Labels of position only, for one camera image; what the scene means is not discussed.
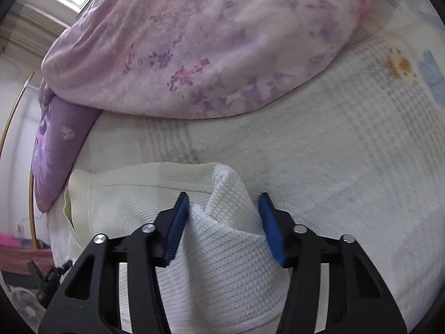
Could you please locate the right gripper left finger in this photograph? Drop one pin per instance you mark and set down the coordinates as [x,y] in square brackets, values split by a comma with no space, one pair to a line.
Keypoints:
[87,300]

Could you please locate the white fleece bed blanket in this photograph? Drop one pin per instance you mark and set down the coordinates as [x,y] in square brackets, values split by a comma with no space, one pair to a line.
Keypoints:
[357,150]

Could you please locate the pink purple floral quilt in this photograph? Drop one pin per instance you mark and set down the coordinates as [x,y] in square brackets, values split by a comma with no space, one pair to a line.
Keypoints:
[180,59]

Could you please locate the white waffle-knit sweater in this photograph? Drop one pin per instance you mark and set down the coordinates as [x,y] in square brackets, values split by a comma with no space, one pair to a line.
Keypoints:
[223,278]

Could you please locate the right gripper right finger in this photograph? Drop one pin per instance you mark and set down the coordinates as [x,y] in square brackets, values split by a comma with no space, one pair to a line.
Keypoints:
[358,301]

